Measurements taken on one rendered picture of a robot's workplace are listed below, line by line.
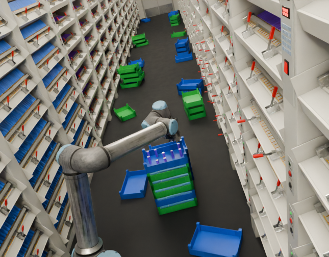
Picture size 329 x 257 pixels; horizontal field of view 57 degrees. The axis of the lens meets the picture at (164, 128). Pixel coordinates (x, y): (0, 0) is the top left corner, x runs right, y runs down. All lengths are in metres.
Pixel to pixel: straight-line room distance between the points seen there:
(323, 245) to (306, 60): 0.47
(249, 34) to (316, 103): 0.59
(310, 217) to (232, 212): 1.35
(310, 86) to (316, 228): 0.40
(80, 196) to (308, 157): 1.10
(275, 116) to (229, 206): 1.37
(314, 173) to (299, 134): 0.10
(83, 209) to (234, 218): 1.08
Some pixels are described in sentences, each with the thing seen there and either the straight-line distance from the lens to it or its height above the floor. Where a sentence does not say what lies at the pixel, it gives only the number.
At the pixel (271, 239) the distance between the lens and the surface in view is 1.67.
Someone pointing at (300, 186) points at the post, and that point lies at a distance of 0.92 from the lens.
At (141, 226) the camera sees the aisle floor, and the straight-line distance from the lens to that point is 2.36.
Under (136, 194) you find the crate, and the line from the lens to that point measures 2.56.
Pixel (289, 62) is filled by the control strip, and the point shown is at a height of 1.38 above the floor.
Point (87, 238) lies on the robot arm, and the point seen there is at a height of 0.49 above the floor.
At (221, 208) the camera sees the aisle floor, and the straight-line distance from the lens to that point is 2.33.
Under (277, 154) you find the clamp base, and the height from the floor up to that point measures 0.96.
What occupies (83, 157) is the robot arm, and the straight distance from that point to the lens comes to 1.44.
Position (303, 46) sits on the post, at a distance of 0.73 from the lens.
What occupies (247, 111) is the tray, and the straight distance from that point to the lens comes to 1.50.
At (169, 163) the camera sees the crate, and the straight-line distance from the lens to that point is 2.10.
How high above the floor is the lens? 1.66
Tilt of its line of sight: 29 degrees down
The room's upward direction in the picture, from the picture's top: 14 degrees counter-clockwise
